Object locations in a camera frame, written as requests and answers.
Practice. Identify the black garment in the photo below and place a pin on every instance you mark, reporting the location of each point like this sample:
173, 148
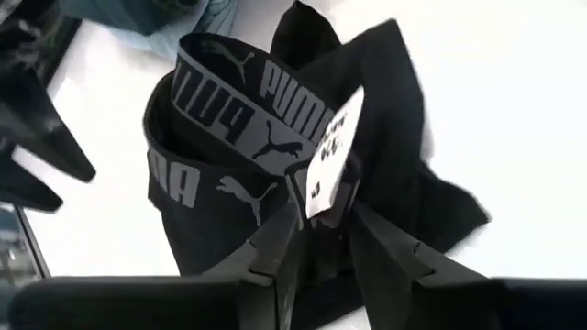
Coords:
390, 137

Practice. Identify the black aluminium table frame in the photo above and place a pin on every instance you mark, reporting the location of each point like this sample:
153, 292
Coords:
34, 243

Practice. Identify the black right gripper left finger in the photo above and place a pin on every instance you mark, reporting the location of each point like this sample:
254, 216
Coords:
137, 304

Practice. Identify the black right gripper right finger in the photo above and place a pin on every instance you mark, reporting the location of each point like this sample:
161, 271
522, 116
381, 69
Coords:
481, 304

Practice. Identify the blue striped garment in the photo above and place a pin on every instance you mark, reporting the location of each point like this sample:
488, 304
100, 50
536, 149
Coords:
137, 14

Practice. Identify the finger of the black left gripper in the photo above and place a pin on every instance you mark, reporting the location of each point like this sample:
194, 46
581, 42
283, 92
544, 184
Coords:
50, 142
27, 188

